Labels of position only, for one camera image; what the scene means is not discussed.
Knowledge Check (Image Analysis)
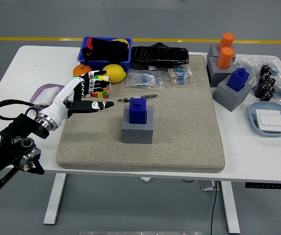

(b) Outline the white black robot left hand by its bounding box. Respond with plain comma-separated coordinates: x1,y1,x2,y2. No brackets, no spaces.
44,70,115,123

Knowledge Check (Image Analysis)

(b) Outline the blue square seal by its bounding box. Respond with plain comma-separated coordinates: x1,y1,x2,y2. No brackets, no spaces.
129,97,147,124
226,67,250,93

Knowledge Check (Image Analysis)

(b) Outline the grey seal holder block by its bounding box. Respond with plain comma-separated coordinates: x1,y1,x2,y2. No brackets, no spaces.
206,56,234,88
121,105,154,144
207,43,236,62
212,74,253,113

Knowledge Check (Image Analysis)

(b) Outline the orange round seal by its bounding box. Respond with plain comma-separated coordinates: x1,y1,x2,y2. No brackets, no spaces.
218,32,235,52
216,47,235,70

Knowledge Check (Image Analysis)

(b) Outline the purple tray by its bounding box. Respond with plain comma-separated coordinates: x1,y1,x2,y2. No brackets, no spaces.
29,83,67,111

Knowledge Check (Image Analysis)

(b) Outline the orange fruit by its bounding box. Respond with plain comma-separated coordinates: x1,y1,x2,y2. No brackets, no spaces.
72,64,93,77

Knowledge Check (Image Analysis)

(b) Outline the colourful puzzle cube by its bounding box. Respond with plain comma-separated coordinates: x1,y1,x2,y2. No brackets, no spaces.
89,75,112,99

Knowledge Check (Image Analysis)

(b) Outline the blue plastic bin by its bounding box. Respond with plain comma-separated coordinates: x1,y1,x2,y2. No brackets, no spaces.
77,36,133,73

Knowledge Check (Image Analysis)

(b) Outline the yellow lemon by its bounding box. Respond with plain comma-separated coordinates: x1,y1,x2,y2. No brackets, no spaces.
102,64,127,84

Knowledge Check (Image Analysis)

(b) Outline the red object in bin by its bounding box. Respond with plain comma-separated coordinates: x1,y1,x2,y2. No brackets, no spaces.
86,38,93,58

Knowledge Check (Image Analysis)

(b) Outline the black cloth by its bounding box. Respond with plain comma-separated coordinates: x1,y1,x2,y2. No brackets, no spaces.
81,37,129,62

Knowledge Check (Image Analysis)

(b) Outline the clear bag of resistors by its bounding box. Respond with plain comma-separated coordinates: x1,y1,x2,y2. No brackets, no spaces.
125,69,165,92
159,66,194,86

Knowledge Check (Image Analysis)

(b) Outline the black slim hand tool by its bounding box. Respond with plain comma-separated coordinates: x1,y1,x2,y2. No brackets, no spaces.
117,94,159,103

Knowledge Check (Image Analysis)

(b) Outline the white table leg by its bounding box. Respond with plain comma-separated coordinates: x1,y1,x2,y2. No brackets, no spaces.
220,181,241,235
43,173,67,225

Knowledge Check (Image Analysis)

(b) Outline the black wrapped keyboard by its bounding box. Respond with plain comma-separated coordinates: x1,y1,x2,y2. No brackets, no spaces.
130,42,189,71

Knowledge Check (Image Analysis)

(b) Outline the beige fabric mat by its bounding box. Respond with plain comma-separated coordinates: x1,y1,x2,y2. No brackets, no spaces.
56,54,226,174

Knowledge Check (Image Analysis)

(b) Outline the clear plastic bag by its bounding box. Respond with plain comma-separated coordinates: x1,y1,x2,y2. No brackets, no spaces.
234,54,281,100

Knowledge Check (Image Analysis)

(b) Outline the blue-grey tray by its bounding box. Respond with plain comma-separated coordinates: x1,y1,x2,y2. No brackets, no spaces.
248,101,281,137

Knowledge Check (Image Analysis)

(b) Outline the black table control panel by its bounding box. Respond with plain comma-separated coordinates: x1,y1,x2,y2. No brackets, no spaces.
244,182,281,190

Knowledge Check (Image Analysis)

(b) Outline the white switch panel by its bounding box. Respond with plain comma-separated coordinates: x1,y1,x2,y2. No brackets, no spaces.
255,109,281,133
33,86,60,106

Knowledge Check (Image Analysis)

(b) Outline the black power cable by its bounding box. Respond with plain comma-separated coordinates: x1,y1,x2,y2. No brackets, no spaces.
209,180,219,235

